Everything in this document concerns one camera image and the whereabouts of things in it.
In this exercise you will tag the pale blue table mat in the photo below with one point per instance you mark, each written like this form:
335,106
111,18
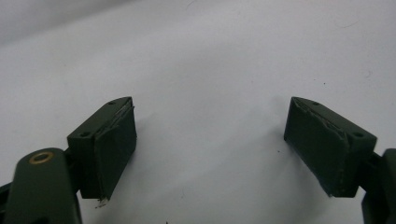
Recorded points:
202,62

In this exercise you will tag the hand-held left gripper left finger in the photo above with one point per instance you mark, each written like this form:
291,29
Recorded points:
106,146

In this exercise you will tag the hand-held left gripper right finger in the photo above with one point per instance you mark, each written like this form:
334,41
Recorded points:
327,149

